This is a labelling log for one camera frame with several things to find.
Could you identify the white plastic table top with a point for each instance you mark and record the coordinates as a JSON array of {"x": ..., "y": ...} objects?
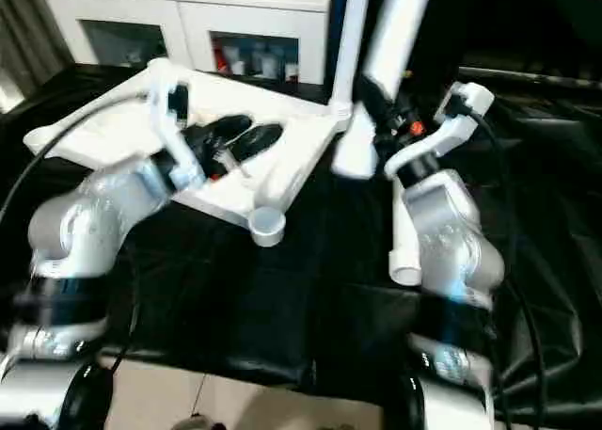
[{"x": 291, "y": 157}]

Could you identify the white plastic table leg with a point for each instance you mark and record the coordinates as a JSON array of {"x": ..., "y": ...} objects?
[
  {"x": 405, "y": 251},
  {"x": 395, "y": 49},
  {"x": 350, "y": 39}
]

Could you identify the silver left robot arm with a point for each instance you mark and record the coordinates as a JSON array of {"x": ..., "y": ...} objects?
[{"x": 84, "y": 223}]

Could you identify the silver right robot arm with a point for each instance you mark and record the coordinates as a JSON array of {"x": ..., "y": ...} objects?
[{"x": 451, "y": 227}]

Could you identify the red bottle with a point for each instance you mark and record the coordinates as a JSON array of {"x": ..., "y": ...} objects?
[{"x": 220, "y": 58}]

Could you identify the white sideboard cabinet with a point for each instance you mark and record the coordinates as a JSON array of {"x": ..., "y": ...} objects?
[{"x": 188, "y": 20}]

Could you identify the black plastic mat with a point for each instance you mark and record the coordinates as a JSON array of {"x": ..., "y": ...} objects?
[{"x": 235, "y": 284}]

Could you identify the grey curtain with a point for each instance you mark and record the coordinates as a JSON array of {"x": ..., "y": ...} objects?
[{"x": 28, "y": 39}]

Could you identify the dark metal rail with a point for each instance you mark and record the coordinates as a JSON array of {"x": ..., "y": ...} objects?
[{"x": 531, "y": 74}]

